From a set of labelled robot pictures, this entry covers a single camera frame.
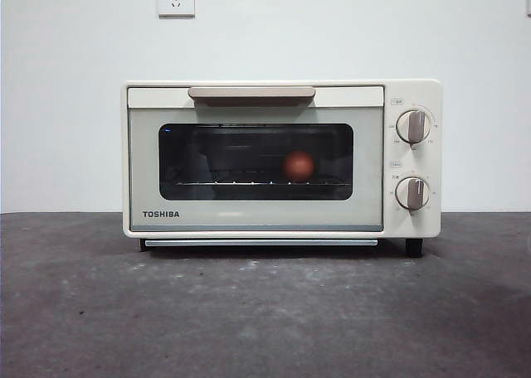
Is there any silver oven crumb tray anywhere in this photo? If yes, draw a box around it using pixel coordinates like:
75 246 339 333
144 238 379 248

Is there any cream timer knob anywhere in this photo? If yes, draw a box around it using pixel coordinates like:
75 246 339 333
394 176 431 211

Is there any cream Toshiba toaster oven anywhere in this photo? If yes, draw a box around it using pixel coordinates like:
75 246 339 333
121 78 444 258

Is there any cream temperature knob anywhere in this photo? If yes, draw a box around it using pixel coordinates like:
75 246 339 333
395 109 431 144

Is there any metal wire oven rack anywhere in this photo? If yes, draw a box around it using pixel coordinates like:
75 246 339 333
173 180 346 187

